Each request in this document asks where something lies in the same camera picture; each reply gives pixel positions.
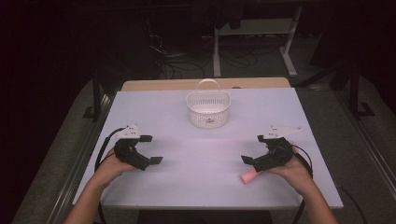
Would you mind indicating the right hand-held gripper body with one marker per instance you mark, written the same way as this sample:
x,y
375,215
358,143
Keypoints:
x,y
275,154

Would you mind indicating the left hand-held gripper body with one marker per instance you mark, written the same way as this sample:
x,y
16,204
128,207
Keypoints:
x,y
127,151

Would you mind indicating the pink hairbrush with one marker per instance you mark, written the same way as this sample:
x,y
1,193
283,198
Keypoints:
x,y
249,177

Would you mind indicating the white plastic basket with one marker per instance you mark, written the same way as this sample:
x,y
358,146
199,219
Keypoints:
x,y
208,116

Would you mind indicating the person's left hand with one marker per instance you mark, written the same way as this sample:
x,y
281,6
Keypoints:
x,y
110,168

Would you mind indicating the person's right hand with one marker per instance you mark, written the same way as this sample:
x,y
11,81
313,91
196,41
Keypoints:
x,y
295,174

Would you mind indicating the black metal stand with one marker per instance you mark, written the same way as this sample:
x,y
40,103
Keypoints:
x,y
96,99
355,93

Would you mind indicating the wooden table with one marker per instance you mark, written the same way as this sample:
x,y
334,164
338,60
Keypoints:
x,y
174,84

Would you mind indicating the white metal desk frame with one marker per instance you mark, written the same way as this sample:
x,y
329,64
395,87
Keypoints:
x,y
255,27

